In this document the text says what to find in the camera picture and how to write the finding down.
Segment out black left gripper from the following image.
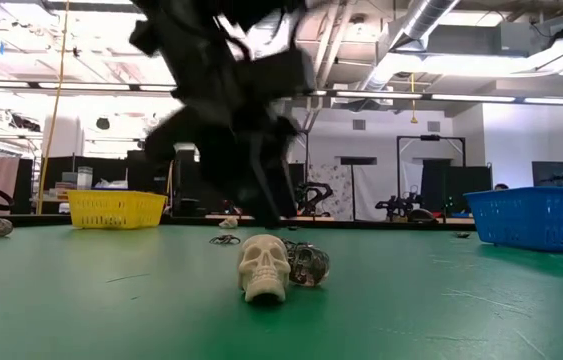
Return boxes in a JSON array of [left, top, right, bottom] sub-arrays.
[[143, 98, 303, 228]]

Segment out clear glass skull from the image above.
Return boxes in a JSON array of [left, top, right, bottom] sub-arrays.
[[283, 239, 331, 288]]

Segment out white patterned sheet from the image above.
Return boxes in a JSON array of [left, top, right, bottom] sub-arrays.
[[308, 164, 357, 221]]

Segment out black sign on pole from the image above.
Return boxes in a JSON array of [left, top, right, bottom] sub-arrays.
[[339, 156, 379, 221]]

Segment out yellow plastic basket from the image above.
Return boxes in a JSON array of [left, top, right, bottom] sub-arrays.
[[66, 189, 168, 230]]

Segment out yellow hanging pendant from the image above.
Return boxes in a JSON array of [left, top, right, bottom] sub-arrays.
[[409, 72, 419, 125]]

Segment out black partition panels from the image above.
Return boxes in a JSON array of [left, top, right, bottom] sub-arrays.
[[43, 148, 226, 217]]

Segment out clear plastic jar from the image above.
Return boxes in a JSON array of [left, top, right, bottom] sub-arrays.
[[76, 166, 94, 191]]

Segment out black panel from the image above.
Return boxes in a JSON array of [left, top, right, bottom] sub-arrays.
[[420, 159, 493, 217]]

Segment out green table mat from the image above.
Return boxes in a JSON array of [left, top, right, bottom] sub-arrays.
[[0, 223, 563, 360]]

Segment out long ceiling light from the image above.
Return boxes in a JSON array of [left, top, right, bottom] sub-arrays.
[[310, 89, 563, 107], [0, 79, 177, 94]]

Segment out blue plastic basket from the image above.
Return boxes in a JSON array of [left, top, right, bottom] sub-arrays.
[[464, 186, 563, 253]]

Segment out black monitor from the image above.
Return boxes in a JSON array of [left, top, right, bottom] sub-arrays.
[[531, 160, 563, 189]]

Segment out black table frame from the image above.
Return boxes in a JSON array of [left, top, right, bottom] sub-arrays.
[[0, 213, 477, 232]]

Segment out black frame stand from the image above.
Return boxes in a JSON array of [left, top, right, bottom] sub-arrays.
[[396, 134, 466, 221]]

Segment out large silver duct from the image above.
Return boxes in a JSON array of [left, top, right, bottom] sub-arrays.
[[360, 0, 462, 94]]

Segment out yellow cable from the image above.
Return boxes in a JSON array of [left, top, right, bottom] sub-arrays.
[[35, 0, 71, 216]]

